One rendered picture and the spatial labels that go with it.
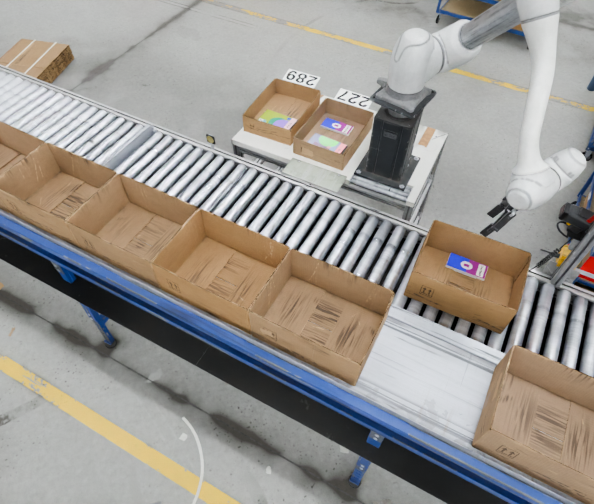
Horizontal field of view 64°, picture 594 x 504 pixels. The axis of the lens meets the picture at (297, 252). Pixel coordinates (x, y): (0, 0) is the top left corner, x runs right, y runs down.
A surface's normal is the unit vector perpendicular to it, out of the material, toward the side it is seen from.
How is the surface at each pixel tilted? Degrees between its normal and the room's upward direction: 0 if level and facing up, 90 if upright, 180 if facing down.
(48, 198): 1
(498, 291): 0
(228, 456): 0
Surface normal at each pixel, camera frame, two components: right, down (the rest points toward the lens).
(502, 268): -0.45, 0.70
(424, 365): 0.01, -0.61
